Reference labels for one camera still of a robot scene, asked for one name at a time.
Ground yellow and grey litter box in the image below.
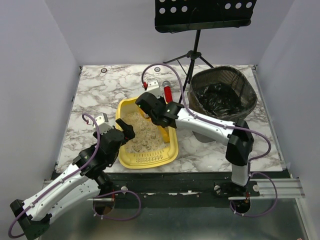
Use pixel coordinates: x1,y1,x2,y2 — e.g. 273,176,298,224
115,97,179,170

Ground orange litter scoop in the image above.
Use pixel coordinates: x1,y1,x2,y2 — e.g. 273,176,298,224
159,126,170,144

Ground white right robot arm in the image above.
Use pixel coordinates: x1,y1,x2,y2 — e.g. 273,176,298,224
135,92,254,187

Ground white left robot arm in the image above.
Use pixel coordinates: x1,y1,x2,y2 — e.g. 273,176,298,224
10,117,135,240

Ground cat litter granules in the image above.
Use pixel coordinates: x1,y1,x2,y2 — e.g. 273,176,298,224
121,111,169,153

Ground grey mesh waste bin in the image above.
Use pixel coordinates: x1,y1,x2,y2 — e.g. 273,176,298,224
187,66,258,122

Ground black music stand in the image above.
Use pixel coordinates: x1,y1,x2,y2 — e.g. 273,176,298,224
154,0,257,89

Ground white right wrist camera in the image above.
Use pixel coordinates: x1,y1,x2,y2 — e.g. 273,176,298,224
146,80,163,98

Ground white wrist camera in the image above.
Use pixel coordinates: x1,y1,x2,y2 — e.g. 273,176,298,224
94,112,112,134
146,80,163,98

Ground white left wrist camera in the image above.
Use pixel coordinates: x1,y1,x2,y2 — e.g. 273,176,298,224
94,112,112,134

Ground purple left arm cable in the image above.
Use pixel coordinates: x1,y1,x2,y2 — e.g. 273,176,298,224
7,113,105,238

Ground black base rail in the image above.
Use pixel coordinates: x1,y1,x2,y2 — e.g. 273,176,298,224
82,169,261,210

